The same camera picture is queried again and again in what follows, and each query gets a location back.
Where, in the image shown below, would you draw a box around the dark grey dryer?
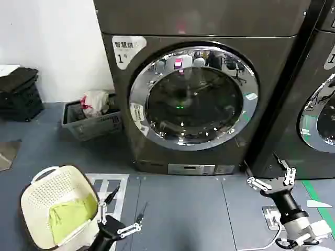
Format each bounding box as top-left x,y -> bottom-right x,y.
258,0 -> 335,181

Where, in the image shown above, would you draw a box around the silver floor socket plate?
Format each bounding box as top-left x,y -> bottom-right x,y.
262,206 -> 285,231

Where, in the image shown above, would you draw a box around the white perforated laundry basket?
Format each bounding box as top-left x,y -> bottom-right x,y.
20,164 -> 102,248

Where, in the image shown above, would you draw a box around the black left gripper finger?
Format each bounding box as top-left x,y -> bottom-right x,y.
117,202 -> 148,239
98,186 -> 120,224

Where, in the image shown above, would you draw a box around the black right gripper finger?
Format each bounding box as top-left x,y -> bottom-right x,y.
243,160 -> 273,195
273,152 -> 297,187

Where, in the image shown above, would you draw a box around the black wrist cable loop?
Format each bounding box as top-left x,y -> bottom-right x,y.
274,236 -> 319,251

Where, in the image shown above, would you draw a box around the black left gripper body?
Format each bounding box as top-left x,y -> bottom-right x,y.
91,215 -> 125,251

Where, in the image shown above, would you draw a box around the white paper scrap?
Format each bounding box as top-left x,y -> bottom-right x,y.
307,199 -> 332,209

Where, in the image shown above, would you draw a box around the brown cardboard sheet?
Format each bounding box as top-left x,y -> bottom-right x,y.
0,141 -> 22,172

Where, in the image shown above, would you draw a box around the grey plastic laundry basket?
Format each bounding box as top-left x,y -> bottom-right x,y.
61,93 -> 124,143

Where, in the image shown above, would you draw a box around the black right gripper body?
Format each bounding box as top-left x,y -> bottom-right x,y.
260,177 -> 309,223

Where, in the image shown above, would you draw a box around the white and pink clothes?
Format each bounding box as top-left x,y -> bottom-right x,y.
79,89 -> 110,118

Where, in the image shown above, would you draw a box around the yellow-green cloth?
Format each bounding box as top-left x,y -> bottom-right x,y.
48,193 -> 99,245

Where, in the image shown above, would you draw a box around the white flat board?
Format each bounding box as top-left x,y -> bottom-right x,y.
0,64 -> 21,77

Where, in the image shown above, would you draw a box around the white cable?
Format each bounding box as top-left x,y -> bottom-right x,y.
258,221 -> 286,251

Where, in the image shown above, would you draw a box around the stack of black crates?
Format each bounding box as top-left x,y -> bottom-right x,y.
0,67 -> 44,122

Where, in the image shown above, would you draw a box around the dark grey dryer numbered one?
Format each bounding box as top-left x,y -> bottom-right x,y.
93,0 -> 327,176

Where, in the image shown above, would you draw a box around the round chrome glass dryer door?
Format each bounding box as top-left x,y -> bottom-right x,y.
299,74 -> 335,154
128,40 -> 260,152

